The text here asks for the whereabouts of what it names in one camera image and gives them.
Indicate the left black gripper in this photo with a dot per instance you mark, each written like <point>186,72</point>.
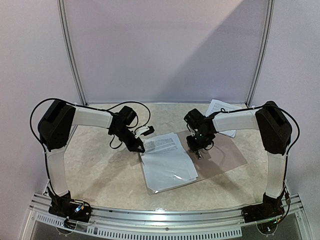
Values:
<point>132,147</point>

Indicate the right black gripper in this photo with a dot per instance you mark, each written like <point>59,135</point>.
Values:
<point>197,146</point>

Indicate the transparent plastic folder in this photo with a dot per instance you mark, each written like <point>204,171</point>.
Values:
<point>222,157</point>

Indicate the printed paper sheet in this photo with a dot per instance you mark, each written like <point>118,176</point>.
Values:
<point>166,165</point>

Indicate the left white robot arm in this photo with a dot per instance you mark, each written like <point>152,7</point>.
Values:
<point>54,132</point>

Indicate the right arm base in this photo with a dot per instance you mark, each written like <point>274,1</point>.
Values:
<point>268,209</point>

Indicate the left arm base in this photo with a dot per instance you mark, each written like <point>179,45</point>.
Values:
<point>69,208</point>

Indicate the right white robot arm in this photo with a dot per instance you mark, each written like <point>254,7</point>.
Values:
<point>274,128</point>

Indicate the metal folder clip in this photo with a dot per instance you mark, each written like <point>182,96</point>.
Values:
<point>199,154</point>

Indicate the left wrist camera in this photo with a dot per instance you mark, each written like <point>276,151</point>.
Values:
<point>143,130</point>

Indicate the aluminium front rail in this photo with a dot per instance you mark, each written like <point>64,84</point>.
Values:
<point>124,224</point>

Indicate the right aluminium frame post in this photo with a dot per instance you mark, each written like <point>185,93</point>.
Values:
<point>262,50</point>

